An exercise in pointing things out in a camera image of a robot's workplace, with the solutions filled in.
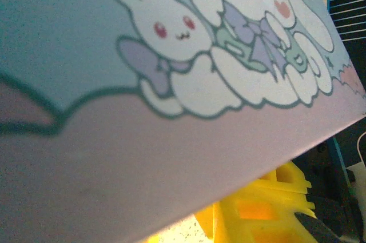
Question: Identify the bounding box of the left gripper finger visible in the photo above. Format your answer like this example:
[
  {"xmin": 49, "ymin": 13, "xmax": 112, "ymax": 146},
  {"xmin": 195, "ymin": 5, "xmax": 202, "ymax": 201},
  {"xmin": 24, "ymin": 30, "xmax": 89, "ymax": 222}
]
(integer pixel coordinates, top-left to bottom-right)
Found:
[{"xmin": 194, "ymin": 161, "xmax": 344, "ymax": 243}]

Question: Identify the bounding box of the cartoon printed tin box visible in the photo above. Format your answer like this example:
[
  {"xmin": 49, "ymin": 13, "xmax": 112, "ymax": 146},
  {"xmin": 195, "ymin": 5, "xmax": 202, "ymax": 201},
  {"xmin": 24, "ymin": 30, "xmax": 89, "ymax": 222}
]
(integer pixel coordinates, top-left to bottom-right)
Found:
[{"xmin": 0, "ymin": 0, "xmax": 366, "ymax": 243}]

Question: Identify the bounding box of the white adapter block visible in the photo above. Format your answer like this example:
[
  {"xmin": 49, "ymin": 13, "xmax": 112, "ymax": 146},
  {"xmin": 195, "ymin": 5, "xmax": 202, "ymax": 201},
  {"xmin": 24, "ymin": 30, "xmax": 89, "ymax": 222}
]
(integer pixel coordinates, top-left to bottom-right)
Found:
[{"xmin": 346, "ymin": 164, "xmax": 366, "ymax": 182}]

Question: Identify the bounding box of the aluminium side rail blue edge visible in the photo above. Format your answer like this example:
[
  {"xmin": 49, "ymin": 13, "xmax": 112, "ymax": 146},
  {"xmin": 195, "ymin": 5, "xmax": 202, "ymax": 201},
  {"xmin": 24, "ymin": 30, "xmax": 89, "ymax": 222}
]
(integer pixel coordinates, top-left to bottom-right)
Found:
[{"xmin": 325, "ymin": 136, "xmax": 357, "ymax": 206}]

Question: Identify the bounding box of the white cable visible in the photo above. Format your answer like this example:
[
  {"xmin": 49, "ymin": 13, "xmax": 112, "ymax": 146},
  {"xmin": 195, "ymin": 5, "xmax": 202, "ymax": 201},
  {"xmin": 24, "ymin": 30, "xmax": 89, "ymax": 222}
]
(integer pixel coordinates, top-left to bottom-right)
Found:
[{"xmin": 356, "ymin": 132, "xmax": 366, "ymax": 169}]

